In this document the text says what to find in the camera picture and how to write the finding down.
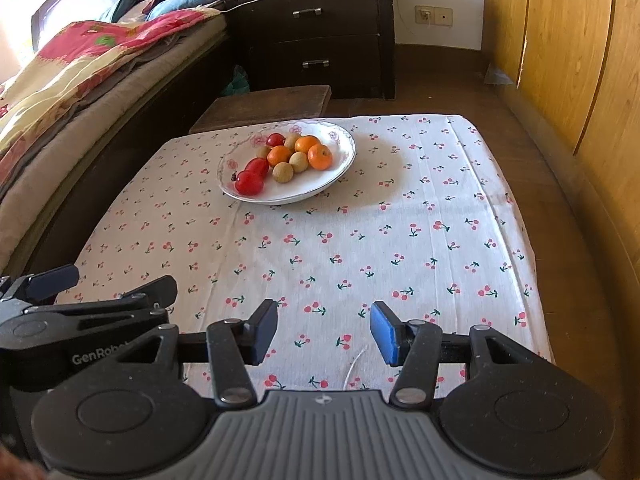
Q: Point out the wooden stool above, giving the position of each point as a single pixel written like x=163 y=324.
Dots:
x=260 y=107

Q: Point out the small green bag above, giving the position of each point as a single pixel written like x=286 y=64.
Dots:
x=237 y=82

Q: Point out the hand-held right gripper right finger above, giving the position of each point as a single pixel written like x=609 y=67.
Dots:
x=385 y=334

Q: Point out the white floral rim plate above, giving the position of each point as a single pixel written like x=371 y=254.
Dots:
x=320 y=180

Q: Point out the large red tomato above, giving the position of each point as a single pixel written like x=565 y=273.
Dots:
x=248 y=183
x=257 y=166

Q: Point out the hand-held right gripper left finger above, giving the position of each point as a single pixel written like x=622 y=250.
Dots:
x=262 y=334

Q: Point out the orange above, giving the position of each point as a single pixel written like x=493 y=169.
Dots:
x=320 y=157
x=280 y=156
x=306 y=144

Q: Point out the wall socket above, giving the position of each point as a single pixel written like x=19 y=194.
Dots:
x=433 y=15

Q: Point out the floral blanket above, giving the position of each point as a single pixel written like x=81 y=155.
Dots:
x=75 y=60

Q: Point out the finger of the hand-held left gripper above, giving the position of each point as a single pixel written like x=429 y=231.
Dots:
x=50 y=280
x=150 y=295

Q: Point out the white thread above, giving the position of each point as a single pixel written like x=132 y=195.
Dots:
x=352 y=366

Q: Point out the dark teal pillow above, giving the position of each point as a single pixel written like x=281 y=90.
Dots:
x=120 y=7

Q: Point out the small red cherry tomato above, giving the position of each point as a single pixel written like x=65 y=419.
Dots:
x=275 y=139

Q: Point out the dark wooden bed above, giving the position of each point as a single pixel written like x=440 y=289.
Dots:
x=100 y=150

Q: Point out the dark wooden nightstand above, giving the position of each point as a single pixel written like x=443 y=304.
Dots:
x=310 y=40

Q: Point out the wooden wardrobe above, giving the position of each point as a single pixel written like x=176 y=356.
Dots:
x=575 y=60

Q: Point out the cherry print tablecloth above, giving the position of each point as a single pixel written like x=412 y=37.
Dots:
x=375 y=250

